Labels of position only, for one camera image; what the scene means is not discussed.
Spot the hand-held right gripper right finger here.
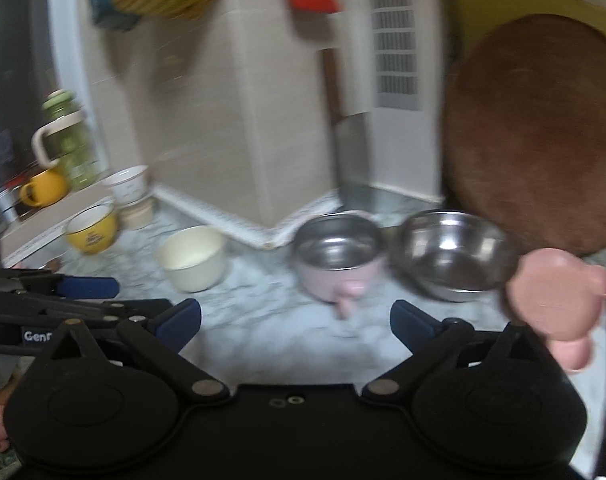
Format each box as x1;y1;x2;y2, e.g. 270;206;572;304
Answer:
360;299;558;407

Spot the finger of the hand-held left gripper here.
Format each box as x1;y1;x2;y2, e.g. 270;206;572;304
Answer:
0;267;120;302
0;294;172;332

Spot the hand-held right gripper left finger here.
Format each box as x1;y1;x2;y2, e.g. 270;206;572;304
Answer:
35;298;232;407

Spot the cream bowl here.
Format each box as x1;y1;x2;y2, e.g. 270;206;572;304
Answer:
156;225;229;294

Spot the stainless steel bowl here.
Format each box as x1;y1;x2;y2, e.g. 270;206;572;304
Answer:
392;209;522;304

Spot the pink pot with steel interior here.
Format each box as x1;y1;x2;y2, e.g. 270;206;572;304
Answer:
290;211;390;320

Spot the pink bear-shaped plate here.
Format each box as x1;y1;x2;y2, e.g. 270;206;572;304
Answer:
502;248;606;372

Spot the yellow printed bowl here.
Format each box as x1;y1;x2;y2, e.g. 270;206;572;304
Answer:
64;201;120;256

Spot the beige cup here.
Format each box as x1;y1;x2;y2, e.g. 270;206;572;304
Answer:
119;199;157;231

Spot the yellow mug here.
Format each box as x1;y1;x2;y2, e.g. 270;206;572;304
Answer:
19;169;70;209

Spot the round wooden cutting board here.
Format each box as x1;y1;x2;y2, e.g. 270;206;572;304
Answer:
442;14;606;257

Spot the white vent grille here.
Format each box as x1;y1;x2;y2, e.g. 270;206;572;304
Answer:
367;0;424;112

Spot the green glass jar white handle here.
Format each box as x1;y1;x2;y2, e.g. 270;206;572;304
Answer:
32;89;101;192

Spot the cleaver with wooden handle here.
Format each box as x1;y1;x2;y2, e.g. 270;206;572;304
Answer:
321;49;370;198

